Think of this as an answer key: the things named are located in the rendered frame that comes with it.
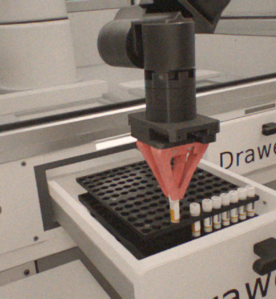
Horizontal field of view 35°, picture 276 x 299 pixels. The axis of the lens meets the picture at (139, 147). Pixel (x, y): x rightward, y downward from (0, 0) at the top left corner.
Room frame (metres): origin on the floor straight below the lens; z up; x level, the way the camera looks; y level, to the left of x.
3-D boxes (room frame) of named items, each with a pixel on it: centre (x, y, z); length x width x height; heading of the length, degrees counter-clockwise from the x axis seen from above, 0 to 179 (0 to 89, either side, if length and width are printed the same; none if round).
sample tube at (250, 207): (0.54, -0.14, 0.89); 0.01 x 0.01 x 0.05
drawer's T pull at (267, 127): (0.82, -0.26, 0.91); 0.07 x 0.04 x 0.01; 117
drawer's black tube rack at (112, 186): (0.59, -0.03, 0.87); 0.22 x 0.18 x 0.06; 27
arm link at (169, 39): (0.50, -0.04, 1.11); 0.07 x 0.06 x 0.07; 38
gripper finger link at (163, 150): (0.49, -0.04, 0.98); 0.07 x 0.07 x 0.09; 27
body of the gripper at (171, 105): (0.49, -0.04, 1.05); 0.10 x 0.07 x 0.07; 27
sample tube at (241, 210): (0.53, -0.13, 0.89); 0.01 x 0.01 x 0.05
